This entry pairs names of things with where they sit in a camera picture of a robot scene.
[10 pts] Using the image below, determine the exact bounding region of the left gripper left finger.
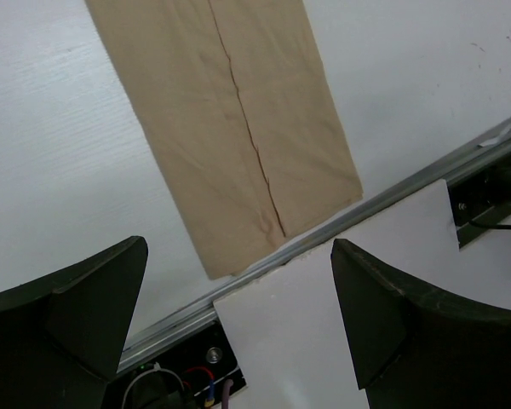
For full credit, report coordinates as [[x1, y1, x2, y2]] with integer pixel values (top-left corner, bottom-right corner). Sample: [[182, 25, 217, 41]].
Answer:
[[0, 236, 147, 408]]

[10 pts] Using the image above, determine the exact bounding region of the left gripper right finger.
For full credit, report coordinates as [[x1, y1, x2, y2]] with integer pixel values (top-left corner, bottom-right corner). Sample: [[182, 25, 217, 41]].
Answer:
[[330, 239, 511, 408]]

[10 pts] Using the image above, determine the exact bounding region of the beige t shirt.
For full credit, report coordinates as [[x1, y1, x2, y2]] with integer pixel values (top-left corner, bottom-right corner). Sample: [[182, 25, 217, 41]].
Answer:
[[87, 1, 363, 279]]

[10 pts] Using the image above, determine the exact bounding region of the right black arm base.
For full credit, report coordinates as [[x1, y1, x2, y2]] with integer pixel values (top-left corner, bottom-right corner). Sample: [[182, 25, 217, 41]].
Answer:
[[448, 152, 511, 248]]

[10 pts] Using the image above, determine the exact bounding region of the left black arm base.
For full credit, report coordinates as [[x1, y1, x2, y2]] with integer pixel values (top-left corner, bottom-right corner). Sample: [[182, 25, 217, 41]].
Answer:
[[101, 321, 247, 408]]

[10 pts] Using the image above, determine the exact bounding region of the front aluminium table rail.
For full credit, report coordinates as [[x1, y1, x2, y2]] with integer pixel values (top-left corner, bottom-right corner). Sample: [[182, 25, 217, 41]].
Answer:
[[118, 118, 511, 374]]

